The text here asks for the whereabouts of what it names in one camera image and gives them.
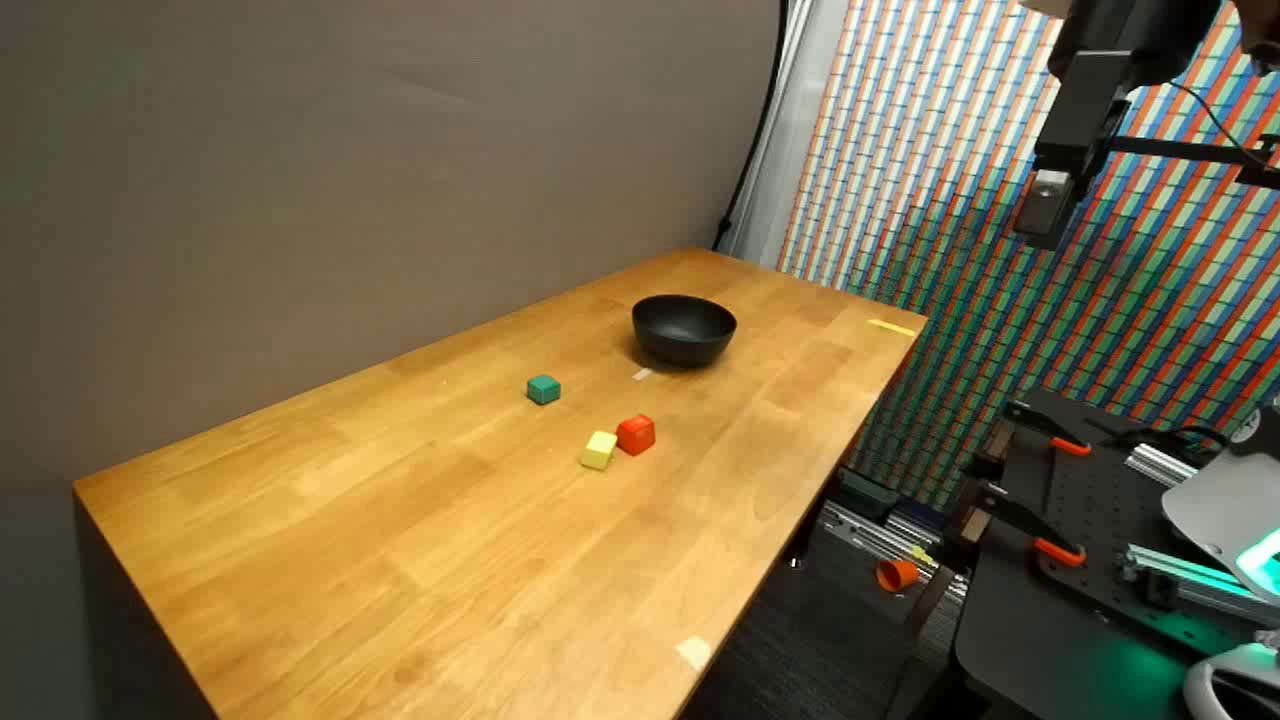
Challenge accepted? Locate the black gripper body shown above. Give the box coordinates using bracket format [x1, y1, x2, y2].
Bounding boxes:
[1035, 47, 1134, 175]

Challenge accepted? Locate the orange block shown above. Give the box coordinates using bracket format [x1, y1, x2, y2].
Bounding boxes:
[613, 411, 660, 461]

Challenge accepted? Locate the black bowl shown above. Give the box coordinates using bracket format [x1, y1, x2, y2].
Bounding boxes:
[629, 292, 741, 378]

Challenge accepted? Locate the colourful patterned curtain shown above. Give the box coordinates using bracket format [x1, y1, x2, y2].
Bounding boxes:
[774, 0, 1280, 512]

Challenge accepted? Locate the small orange cap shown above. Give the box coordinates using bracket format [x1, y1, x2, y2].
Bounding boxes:
[873, 557, 927, 597]

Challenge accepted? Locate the black perforated breadboard plate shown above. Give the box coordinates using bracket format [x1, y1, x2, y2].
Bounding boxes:
[950, 392, 1280, 720]

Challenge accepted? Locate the white curved plastic device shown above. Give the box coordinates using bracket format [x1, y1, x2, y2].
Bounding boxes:
[1179, 635, 1280, 720]

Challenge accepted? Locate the yellow block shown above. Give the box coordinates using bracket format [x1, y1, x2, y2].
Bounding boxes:
[575, 425, 625, 473]

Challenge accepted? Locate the black camera mount rod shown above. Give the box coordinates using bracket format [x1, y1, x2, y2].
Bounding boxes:
[1097, 128, 1280, 190]

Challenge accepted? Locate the black clamp orange handle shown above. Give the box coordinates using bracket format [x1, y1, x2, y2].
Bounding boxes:
[994, 396, 1099, 465]
[954, 479, 1092, 576]

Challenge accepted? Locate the aluminium profile rail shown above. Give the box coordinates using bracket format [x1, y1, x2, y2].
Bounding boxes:
[1123, 443, 1203, 489]
[1116, 541, 1280, 626]

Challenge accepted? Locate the black hanging cable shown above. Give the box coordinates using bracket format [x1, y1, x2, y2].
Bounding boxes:
[712, 0, 792, 256]

